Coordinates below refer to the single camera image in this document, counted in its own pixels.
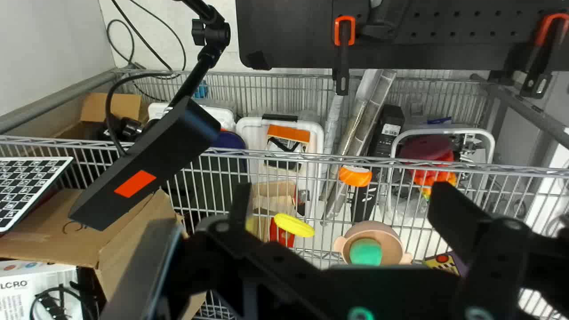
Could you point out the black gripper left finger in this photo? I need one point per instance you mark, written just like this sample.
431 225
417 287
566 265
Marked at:
241 214

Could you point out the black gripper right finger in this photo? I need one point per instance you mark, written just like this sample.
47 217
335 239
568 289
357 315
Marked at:
469 232

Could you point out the green toy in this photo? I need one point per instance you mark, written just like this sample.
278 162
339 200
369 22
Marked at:
365 253

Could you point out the wooden toy blocks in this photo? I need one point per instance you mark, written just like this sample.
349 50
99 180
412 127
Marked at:
273 198

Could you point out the yellow toy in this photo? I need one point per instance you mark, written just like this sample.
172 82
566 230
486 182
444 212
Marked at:
294 225

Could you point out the tan plastic bowl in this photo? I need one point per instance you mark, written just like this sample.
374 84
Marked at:
380 232

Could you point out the orange toy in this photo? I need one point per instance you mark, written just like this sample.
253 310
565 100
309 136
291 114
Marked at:
355 177

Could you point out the white case with orange label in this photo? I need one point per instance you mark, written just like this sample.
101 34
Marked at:
255 134

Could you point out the black device with label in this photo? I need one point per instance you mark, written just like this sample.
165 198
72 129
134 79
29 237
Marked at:
387 127

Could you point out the large brown cardboard box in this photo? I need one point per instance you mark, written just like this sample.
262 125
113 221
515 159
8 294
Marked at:
72 237

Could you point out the small brown cardboard box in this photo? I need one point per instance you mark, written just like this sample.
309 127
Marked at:
99 109

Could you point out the orange black bar clamp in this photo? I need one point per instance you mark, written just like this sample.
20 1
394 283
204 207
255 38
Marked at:
344 54
543 65

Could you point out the black pegboard table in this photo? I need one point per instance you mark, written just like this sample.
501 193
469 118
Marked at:
428 36

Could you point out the checkerboard calibration board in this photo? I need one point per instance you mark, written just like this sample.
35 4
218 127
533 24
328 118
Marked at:
24 184

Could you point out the white printed carton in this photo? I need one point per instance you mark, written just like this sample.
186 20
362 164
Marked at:
24 285

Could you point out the red container in white frame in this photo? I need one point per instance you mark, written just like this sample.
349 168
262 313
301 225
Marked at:
428 148

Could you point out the black stereo camera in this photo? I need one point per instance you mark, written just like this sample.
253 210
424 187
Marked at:
154 161

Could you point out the grey metal rail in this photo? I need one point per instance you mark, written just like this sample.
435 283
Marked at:
364 116

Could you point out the black articulated camera stand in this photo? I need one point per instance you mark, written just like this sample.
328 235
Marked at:
211 36

